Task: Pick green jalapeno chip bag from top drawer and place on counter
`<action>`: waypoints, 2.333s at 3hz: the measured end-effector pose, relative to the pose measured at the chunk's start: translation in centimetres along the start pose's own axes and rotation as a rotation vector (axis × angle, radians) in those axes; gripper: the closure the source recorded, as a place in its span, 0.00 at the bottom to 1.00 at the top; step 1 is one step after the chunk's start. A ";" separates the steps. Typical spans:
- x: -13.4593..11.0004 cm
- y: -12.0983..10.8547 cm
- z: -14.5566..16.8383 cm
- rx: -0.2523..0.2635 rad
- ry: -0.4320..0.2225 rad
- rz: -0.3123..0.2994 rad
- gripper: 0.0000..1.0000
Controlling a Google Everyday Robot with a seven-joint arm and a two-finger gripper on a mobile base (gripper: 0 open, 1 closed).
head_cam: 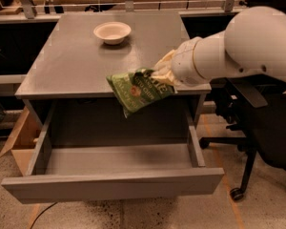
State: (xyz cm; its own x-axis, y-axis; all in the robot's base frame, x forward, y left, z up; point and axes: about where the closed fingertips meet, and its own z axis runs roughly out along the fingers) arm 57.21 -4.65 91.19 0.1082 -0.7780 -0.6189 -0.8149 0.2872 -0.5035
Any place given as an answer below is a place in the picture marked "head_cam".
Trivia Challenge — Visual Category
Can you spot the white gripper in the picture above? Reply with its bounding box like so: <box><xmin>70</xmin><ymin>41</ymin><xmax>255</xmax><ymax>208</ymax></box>
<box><xmin>146</xmin><ymin>36</ymin><xmax>213</xmax><ymax>86</ymax></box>

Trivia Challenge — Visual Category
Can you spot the green jalapeno chip bag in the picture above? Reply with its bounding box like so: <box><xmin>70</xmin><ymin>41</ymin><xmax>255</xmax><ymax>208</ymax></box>
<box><xmin>106</xmin><ymin>68</ymin><xmax>174</xmax><ymax>117</ymax></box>

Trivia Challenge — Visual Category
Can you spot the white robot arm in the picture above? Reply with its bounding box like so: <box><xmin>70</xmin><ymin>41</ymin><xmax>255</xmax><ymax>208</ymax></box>
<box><xmin>152</xmin><ymin>7</ymin><xmax>286</xmax><ymax>86</ymax></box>

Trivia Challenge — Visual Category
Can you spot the grey cabinet counter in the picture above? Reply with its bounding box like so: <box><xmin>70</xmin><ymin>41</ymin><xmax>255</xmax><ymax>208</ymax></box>
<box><xmin>14</xmin><ymin>10</ymin><xmax>213</xmax><ymax>127</ymax></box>

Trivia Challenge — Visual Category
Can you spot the grey open top drawer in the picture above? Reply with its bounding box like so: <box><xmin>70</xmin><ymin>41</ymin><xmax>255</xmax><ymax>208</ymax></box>
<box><xmin>2</xmin><ymin>97</ymin><xmax>223</xmax><ymax>203</ymax></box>

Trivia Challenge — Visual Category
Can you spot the white paper bowl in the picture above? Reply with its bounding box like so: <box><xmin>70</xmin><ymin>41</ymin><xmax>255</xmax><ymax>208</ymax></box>
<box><xmin>93</xmin><ymin>22</ymin><xmax>132</xmax><ymax>45</ymax></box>

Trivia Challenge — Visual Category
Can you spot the black office chair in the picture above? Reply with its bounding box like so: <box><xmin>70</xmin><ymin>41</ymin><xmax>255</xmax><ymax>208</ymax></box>
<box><xmin>198</xmin><ymin>0</ymin><xmax>286</xmax><ymax>201</ymax></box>

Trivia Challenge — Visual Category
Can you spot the brown cardboard box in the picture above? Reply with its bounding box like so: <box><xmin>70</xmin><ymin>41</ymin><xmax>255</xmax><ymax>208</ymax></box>
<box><xmin>0</xmin><ymin>107</ymin><xmax>41</xmax><ymax>176</ymax></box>

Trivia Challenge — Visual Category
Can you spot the black floor cable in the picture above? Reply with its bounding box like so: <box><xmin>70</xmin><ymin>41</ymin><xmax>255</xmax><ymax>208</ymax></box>
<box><xmin>29</xmin><ymin>201</ymin><xmax>59</xmax><ymax>229</ymax></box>

